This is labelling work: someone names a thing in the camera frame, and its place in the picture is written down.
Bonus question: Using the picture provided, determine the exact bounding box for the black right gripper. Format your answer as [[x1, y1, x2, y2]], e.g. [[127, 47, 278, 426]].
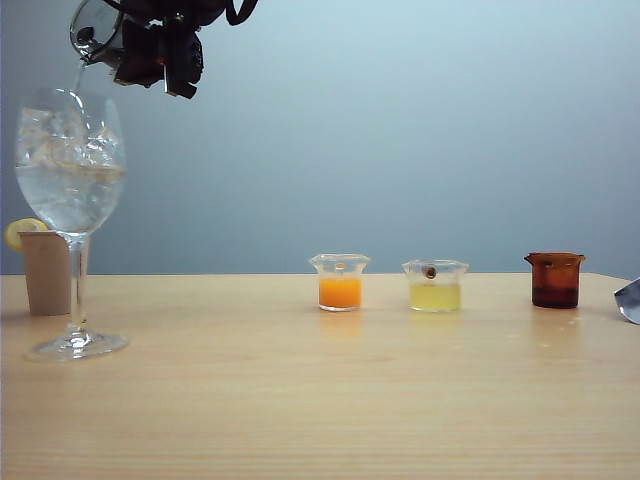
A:
[[90, 0, 232, 101]]

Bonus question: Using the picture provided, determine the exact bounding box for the smoky grey measuring cup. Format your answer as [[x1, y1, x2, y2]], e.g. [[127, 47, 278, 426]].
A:
[[68, 0, 126, 69]]

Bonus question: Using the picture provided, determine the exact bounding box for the beige paper cup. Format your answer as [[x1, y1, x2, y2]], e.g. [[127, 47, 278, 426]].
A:
[[17, 230, 91, 317]]

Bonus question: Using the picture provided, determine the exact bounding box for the clear cup with orange juice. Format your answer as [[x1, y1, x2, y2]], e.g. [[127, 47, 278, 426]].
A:
[[307, 252, 372, 313]]

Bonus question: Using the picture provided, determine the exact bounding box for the clear cup with yellow juice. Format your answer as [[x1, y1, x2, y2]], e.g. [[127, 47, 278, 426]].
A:
[[401, 258, 470, 314]]

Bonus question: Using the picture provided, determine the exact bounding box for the amber measuring cup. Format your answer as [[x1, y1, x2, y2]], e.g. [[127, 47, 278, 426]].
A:
[[522, 250, 586, 309]]

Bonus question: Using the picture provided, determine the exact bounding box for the wine glass with ice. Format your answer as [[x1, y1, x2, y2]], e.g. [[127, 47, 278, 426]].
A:
[[13, 87, 129, 364]]

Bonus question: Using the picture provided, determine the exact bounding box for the yellow lemon slice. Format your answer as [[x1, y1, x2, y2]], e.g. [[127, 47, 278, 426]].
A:
[[4, 217, 50, 253]]

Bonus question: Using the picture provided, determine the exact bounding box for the stainless steel ice scoop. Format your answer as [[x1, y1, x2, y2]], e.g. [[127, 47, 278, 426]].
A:
[[613, 278, 640, 326]]

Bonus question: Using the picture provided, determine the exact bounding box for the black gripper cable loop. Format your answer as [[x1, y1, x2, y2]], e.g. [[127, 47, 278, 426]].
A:
[[224, 0, 261, 29]]

